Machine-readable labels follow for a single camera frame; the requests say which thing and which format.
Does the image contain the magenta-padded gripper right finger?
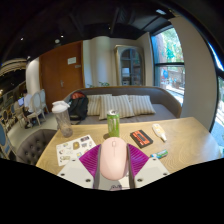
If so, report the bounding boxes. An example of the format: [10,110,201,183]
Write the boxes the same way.
[127,143,171,190]

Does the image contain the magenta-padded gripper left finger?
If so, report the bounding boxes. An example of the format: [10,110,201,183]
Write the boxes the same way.
[57,143,102,190]

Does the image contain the pink computer mouse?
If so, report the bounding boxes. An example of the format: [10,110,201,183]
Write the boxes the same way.
[99,136,129,182]

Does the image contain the white sticker sheet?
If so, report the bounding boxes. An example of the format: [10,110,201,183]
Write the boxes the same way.
[55,134,98,167]

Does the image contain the black and red box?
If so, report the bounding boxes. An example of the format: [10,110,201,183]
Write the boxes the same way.
[129,129,154,149]

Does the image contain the white tube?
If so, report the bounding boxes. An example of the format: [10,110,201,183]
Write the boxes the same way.
[151,123,168,143]

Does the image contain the green drink can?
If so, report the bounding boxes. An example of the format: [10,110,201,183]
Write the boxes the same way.
[106,109,121,138]

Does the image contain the clear shaker bottle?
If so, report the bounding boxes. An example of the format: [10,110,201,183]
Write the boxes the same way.
[51,100,74,138]

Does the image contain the grey tufted armchair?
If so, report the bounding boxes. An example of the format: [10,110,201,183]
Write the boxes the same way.
[15,128,58,166]

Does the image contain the striped cushion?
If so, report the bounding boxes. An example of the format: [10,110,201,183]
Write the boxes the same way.
[86,93,113,117]
[128,94,157,117]
[98,94,135,121]

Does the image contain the brown curved sofa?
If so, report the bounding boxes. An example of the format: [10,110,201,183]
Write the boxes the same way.
[63,85,183,126]

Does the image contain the white chair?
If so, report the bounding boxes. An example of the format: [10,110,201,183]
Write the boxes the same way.
[28,92,44,126]
[39,88,50,115]

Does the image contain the person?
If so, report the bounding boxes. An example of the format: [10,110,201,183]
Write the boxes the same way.
[19,93,35,128]

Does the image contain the blue round-back chairs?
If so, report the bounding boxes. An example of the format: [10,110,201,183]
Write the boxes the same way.
[0,106,18,161]

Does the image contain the wooden door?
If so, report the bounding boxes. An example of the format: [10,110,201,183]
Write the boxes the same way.
[39,40,85,113]

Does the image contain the arched glass-door cabinet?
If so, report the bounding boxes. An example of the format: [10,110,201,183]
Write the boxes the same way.
[114,44,146,87]

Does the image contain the large window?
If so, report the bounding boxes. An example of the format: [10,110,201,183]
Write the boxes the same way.
[150,26,186,105]

